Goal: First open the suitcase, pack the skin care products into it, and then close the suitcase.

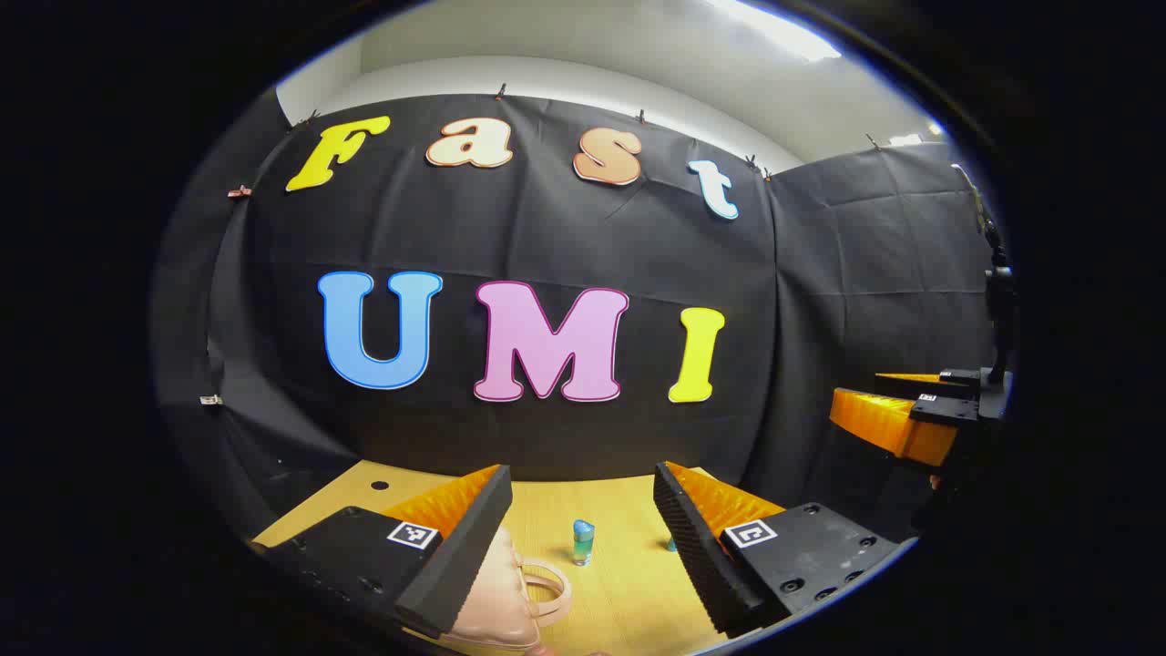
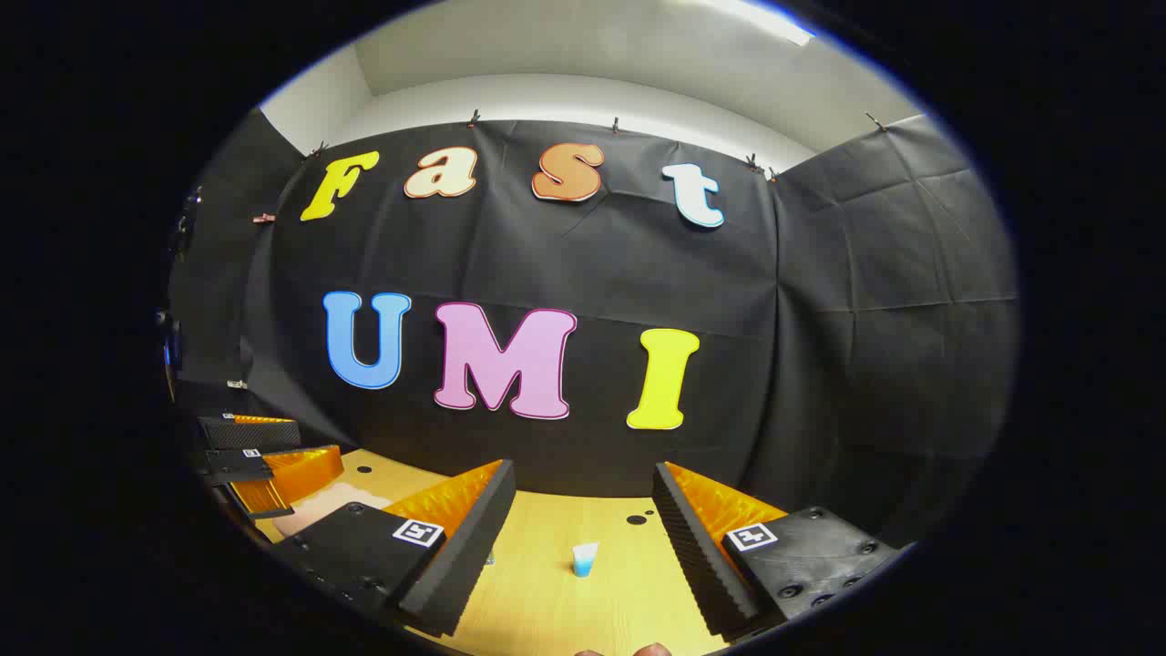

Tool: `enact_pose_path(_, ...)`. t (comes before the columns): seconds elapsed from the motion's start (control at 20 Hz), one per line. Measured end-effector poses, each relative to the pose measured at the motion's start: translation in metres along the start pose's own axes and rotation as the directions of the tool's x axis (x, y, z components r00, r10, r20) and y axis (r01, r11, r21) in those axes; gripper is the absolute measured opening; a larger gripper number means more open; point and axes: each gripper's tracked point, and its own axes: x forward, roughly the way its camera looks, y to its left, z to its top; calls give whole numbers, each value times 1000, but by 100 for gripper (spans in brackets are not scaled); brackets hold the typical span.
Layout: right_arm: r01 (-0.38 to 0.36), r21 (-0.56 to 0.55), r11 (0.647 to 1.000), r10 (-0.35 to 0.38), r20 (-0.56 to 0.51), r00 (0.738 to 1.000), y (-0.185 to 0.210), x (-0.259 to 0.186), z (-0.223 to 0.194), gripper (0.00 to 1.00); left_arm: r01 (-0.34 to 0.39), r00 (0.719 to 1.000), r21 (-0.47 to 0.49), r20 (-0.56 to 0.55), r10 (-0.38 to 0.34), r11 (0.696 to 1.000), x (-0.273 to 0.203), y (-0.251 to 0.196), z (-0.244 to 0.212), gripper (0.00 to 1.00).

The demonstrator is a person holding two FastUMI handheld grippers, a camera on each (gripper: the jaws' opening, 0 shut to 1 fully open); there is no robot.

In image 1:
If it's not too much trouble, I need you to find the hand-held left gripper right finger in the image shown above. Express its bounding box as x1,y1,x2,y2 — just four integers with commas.
653,461,912,639

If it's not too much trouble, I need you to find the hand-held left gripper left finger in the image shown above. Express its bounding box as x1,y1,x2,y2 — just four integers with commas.
251,465,514,639

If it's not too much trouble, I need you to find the pink suitcase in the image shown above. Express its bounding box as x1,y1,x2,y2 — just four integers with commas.
428,527,575,653

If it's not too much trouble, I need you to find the black backdrop cloth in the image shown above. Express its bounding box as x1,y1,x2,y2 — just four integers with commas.
150,91,1003,548

